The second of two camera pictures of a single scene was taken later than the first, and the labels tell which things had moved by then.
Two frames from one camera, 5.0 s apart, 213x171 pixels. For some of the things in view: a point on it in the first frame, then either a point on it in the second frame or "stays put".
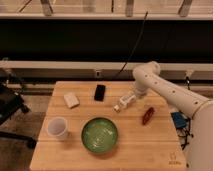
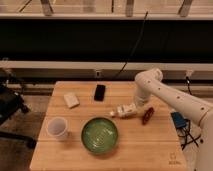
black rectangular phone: [100, 92] stays put
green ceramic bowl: [99, 134] stays put
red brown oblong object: [148, 115] stays put
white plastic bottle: [124, 101] → [124, 110]
